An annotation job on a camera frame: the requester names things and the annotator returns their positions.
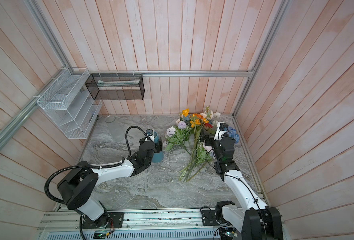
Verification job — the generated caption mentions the teal ceramic vase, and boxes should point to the teal ceramic vase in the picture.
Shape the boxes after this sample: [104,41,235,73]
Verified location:
[152,131,164,163]

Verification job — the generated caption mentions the yellow poppy spray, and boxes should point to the yellow poppy spray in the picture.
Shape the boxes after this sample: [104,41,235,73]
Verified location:
[177,109,201,182]

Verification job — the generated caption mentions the lilac pompom flower spray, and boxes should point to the lilac pompom flower spray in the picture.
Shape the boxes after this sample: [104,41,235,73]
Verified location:
[164,120,193,155]

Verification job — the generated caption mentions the peach rose spray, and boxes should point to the peach rose spray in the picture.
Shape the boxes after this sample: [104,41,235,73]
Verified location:
[200,107,221,120]

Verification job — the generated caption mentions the orange gerbera stem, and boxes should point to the orange gerbera stem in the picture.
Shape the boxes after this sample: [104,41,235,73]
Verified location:
[192,113,209,124]

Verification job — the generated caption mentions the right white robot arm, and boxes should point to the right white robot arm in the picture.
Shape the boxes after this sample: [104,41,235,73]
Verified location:
[200,130,284,240]

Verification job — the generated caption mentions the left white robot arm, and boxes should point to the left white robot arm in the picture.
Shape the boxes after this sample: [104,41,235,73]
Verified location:
[58,138,163,228]

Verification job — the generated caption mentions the clear glass vase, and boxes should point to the clear glass vase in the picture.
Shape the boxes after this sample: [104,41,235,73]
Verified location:
[105,116,125,143]

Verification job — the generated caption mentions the blue hydrangea stem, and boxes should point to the blue hydrangea stem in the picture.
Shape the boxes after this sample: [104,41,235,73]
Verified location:
[227,127,240,144]

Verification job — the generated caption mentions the red gerbera stem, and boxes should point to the red gerbera stem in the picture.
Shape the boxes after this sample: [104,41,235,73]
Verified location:
[203,123,213,130]

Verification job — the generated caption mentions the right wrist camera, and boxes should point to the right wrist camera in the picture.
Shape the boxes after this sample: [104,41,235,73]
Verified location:
[214,122,229,141]

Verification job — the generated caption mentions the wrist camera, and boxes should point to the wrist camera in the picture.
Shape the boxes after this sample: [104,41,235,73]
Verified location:
[146,129,155,142]
[214,122,229,141]

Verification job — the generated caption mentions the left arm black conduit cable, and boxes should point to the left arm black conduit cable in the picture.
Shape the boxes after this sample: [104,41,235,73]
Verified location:
[44,125,151,205]

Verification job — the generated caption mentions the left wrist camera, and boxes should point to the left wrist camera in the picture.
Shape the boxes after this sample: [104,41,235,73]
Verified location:
[146,129,155,142]

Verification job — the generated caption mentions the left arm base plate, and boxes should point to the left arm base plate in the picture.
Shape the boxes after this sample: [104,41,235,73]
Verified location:
[81,212,125,229]

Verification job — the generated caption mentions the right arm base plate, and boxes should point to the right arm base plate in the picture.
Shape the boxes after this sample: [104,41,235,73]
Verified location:
[199,206,226,226]

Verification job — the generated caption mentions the black mesh wall basket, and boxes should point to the black mesh wall basket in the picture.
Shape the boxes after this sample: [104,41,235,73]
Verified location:
[86,73,145,101]

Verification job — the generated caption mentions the white wire shelf rack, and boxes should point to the white wire shelf rack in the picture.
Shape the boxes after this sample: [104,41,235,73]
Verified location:
[37,68,102,140]

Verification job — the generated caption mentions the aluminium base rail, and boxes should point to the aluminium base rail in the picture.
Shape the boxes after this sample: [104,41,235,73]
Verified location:
[37,209,237,240]

